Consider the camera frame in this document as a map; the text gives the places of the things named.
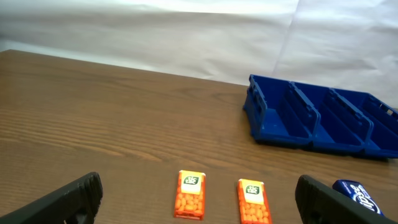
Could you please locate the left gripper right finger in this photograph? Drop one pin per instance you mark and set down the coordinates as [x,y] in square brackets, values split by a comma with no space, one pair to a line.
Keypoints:
[323,205]

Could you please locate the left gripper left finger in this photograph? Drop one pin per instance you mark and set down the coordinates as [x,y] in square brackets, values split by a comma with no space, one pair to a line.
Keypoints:
[71,202]

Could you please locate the blue candy pack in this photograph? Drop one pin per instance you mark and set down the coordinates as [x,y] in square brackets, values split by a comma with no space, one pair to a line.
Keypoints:
[357,191]

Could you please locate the orange candy box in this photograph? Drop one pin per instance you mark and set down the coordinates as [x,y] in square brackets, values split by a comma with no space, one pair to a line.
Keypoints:
[254,205]
[189,199]

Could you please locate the blue tray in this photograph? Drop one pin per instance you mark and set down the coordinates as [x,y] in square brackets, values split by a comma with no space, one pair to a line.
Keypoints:
[280,124]

